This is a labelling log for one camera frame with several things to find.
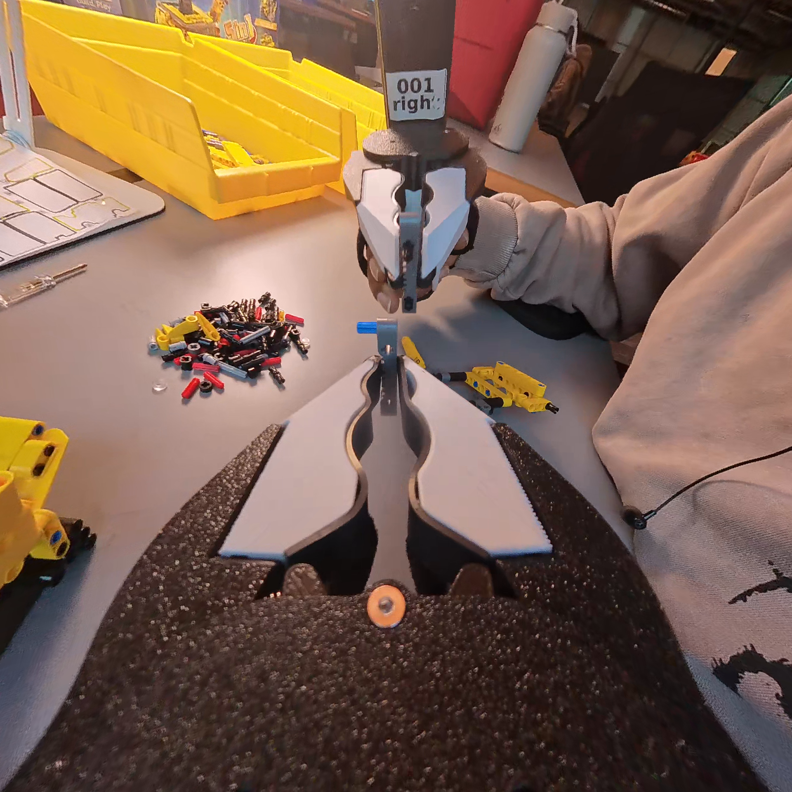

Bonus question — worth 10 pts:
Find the sticker sheet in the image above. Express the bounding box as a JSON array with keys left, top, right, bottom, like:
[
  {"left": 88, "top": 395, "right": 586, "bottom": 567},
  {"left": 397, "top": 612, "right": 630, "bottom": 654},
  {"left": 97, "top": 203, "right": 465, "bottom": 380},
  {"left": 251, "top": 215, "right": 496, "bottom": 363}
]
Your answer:
[{"left": 0, "top": 139, "right": 147, "bottom": 262}]

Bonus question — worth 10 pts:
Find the small clear-handled screwdriver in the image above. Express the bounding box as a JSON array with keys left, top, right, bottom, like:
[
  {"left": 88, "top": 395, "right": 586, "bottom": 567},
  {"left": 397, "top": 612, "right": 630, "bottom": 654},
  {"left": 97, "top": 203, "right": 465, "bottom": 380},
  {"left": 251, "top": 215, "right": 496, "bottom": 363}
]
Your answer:
[{"left": 0, "top": 263, "right": 89, "bottom": 308}]

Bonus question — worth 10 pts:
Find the person's right hand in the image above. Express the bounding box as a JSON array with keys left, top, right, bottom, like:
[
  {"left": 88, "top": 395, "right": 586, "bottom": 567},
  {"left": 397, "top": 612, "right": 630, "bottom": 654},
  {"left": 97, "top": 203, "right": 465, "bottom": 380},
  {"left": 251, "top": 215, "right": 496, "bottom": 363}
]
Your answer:
[{"left": 364, "top": 250, "right": 406, "bottom": 314}]

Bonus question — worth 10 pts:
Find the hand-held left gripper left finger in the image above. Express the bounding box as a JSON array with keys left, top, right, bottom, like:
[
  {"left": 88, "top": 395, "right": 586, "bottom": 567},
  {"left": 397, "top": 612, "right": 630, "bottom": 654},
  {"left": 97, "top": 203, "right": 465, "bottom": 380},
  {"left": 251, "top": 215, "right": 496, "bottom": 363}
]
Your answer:
[{"left": 217, "top": 356, "right": 380, "bottom": 585}]

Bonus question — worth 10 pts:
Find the person's beige sweatshirt torso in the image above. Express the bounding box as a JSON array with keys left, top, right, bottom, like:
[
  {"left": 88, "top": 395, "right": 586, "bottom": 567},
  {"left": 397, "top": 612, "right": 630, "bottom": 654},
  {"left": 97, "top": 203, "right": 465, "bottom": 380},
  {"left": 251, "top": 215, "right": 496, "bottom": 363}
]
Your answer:
[{"left": 591, "top": 93, "right": 792, "bottom": 792}]

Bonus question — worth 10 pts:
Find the yellow beam assembly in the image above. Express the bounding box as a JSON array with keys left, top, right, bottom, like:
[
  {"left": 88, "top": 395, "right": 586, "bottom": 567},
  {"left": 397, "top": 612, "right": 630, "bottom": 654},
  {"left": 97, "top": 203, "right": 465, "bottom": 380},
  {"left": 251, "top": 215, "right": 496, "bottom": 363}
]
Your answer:
[{"left": 433, "top": 362, "right": 561, "bottom": 415}]

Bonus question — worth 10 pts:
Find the brown bag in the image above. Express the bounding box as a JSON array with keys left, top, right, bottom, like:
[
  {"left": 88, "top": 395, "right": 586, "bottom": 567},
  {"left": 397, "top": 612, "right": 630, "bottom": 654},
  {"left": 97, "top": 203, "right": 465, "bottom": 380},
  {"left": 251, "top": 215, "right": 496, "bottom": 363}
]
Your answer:
[{"left": 538, "top": 43, "right": 595, "bottom": 140}]

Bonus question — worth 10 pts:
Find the pile of small building pieces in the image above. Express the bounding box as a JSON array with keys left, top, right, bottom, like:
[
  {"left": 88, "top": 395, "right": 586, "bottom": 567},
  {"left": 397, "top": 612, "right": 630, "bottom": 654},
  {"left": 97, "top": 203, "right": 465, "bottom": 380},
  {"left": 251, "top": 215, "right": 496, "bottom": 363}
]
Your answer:
[{"left": 148, "top": 292, "right": 310, "bottom": 400}]

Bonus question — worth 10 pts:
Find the yellow storage bin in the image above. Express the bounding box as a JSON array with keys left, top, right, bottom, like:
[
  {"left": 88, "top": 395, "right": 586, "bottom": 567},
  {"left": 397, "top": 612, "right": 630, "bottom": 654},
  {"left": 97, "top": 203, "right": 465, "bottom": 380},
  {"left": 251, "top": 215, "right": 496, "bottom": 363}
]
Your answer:
[
  {"left": 20, "top": 0, "right": 360, "bottom": 221},
  {"left": 186, "top": 34, "right": 389, "bottom": 196}
]

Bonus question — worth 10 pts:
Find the grey beam piece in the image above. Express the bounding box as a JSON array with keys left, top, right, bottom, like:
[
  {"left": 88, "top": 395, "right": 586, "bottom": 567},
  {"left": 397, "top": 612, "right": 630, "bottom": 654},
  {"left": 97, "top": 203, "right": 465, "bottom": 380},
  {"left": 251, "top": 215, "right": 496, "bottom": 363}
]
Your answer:
[{"left": 399, "top": 210, "right": 419, "bottom": 314}]

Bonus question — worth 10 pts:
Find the black office chair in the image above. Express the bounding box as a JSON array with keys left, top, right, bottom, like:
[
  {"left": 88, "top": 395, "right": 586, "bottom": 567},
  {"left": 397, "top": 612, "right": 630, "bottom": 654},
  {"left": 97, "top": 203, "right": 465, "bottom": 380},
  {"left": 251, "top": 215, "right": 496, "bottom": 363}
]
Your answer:
[{"left": 569, "top": 61, "right": 752, "bottom": 206}]

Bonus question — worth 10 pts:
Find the person's right forearm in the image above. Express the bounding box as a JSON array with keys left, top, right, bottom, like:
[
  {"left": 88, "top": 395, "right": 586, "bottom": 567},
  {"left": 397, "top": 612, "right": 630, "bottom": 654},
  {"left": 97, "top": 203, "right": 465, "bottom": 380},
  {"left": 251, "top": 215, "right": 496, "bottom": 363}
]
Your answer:
[{"left": 453, "top": 192, "right": 651, "bottom": 344}]

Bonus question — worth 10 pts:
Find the adjacent grey table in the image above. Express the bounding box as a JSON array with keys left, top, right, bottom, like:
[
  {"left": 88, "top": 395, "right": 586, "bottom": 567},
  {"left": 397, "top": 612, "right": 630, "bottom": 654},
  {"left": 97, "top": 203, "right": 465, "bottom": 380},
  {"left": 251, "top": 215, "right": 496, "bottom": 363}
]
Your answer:
[{"left": 445, "top": 116, "right": 587, "bottom": 208}]

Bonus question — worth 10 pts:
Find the robot kit box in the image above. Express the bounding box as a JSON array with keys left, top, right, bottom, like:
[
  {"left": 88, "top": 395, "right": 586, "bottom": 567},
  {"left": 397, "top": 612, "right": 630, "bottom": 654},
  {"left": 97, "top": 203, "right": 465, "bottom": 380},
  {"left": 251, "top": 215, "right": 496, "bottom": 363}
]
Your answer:
[{"left": 59, "top": 0, "right": 380, "bottom": 69}]

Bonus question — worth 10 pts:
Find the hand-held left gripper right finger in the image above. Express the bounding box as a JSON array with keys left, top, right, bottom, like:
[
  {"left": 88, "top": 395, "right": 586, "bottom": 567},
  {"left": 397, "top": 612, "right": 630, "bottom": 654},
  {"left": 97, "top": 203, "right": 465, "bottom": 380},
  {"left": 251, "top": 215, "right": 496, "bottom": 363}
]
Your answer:
[{"left": 399, "top": 356, "right": 553, "bottom": 585}]

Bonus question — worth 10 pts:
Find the black earphone cable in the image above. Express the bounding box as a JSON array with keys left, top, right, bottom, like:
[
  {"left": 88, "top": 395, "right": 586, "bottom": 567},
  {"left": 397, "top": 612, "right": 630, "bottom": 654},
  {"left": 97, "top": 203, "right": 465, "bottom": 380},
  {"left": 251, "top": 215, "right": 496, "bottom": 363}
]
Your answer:
[{"left": 622, "top": 445, "right": 792, "bottom": 530}]

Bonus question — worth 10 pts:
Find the grey connector with blue pin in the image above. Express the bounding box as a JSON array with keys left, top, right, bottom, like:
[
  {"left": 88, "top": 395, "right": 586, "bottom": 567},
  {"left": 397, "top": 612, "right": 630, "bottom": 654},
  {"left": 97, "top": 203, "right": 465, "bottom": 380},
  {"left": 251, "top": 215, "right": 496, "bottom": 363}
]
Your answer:
[{"left": 356, "top": 317, "right": 401, "bottom": 417}]

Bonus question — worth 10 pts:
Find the black wrist rest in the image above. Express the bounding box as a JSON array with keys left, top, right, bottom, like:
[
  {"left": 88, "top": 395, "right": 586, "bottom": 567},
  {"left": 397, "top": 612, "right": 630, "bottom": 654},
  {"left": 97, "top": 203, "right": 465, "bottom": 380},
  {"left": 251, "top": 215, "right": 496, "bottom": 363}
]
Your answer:
[{"left": 495, "top": 297, "right": 604, "bottom": 341}]

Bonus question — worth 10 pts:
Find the white water bottle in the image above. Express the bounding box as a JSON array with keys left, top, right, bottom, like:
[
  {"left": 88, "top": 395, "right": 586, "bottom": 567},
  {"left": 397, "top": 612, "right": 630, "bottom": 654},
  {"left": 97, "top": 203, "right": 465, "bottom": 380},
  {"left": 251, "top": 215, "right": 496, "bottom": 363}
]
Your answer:
[{"left": 489, "top": 0, "right": 579, "bottom": 153}]

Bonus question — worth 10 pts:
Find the red bag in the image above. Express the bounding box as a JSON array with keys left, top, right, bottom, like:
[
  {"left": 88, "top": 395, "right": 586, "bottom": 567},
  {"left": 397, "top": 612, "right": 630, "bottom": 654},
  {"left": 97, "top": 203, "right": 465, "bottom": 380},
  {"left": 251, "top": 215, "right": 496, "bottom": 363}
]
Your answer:
[{"left": 447, "top": 0, "right": 548, "bottom": 130}]

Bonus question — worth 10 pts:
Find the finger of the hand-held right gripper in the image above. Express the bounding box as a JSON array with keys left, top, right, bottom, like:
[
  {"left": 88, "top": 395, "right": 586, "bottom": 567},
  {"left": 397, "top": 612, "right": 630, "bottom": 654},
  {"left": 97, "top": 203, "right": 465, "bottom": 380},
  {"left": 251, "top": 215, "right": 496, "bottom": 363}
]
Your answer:
[
  {"left": 417, "top": 168, "right": 472, "bottom": 290},
  {"left": 356, "top": 168, "right": 409, "bottom": 288}
]

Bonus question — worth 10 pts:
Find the heap of yellow building pieces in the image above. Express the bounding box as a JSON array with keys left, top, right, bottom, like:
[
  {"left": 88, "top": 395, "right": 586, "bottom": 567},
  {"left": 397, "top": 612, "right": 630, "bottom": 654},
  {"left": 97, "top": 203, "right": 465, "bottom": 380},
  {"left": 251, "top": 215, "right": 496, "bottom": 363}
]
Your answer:
[{"left": 203, "top": 129, "right": 256, "bottom": 169}]

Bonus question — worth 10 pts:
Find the yellow and black robot model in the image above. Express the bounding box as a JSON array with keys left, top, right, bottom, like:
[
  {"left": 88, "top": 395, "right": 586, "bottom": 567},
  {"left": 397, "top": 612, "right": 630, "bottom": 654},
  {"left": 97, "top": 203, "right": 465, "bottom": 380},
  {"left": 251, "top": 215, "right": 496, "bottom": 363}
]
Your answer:
[{"left": 0, "top": 416, "right": 98, "bottom": 657}]

